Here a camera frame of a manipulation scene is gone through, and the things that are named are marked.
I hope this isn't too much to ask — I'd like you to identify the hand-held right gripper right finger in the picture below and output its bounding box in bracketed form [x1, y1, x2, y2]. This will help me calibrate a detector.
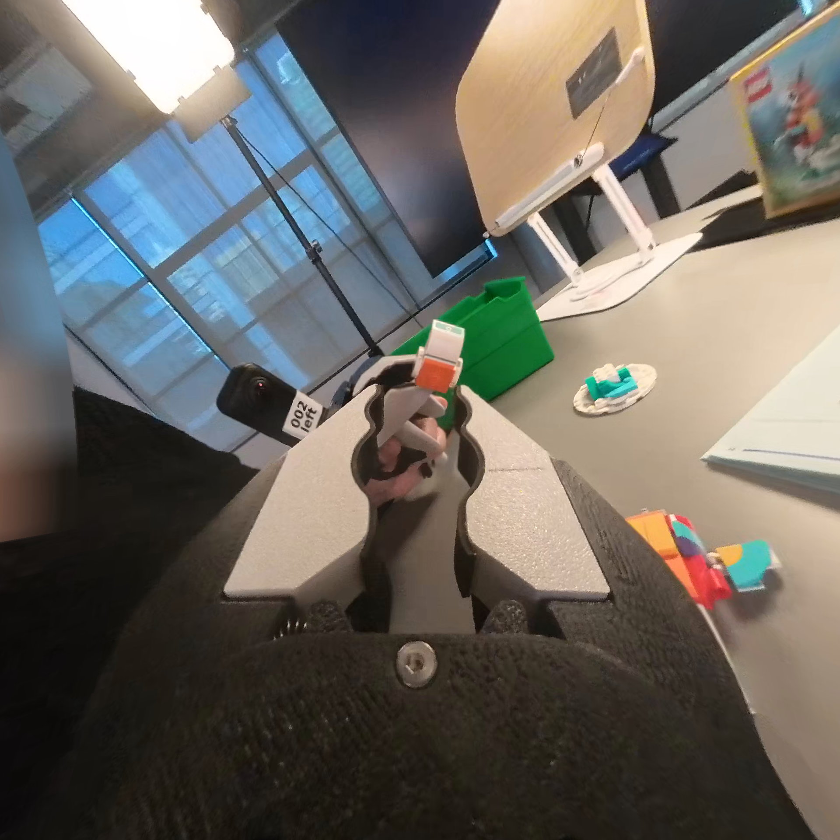
[454, 385, 611, 632]

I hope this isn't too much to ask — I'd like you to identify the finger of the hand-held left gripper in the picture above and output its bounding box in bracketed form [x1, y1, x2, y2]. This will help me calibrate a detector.
[384, 387, 455, 463]
[357, 354, 424, 399]

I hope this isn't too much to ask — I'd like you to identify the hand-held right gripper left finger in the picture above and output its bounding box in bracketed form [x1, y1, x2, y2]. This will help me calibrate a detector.
[222, 384, 395, 634]

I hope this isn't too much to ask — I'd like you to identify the orange lego brick assembly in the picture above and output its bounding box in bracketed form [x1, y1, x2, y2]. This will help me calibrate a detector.
[413, 320, 467, 395]

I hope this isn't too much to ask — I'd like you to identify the green plastic bin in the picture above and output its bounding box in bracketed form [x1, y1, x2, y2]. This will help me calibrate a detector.
[390, 277, 555, 401]

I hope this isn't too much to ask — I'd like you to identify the colourful lego model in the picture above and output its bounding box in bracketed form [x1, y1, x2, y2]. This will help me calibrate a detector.
[625, 508, 782, 608]

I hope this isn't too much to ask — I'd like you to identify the pale blue instruction booklet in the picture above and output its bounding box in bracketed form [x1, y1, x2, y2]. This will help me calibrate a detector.
[701, 328, 840, 496]

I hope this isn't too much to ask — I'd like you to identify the white teal lego model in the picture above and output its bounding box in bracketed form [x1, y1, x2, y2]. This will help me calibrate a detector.
[572, 362, 658, 416]

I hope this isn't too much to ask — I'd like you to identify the yellow lego box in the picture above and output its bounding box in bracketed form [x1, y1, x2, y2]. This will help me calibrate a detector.
[730, 7, 840, 219]

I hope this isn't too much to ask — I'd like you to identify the person's left hand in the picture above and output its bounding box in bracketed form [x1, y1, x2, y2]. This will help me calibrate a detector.
[364, 419, 448, 504]

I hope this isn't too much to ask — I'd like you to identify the metal stand pole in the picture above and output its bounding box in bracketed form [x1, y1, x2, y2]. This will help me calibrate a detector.
[222, 115, 383, 358]

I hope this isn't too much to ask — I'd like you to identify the wooden side table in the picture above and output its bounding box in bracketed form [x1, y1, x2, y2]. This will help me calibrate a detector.
[456, 0, 704, 322]

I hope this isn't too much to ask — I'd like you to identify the bright light panel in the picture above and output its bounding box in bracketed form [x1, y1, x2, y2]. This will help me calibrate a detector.
[62, 0, 253, 142]

